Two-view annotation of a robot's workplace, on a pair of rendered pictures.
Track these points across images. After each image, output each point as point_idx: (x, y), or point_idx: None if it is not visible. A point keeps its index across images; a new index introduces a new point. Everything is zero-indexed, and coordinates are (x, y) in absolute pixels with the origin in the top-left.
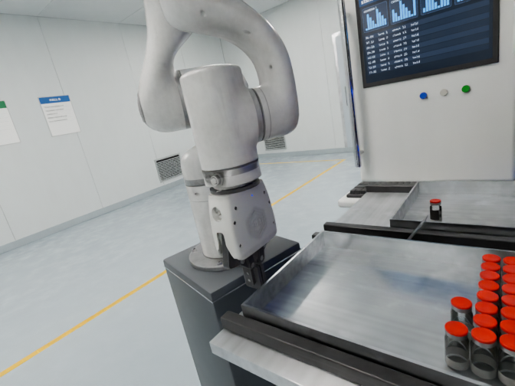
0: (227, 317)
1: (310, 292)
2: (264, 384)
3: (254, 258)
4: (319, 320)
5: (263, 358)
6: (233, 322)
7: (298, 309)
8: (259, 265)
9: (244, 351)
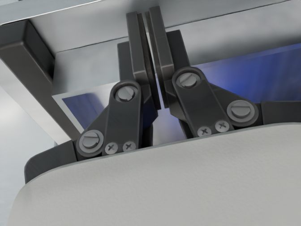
0: (10, 62)
1: (217, 75)
2: None
3: (174, 111)
4: (156, 119)
5: (45, 116)
6: (20, 81)
7: (159, 91)
8: (167, 107)
9: (23, 94)
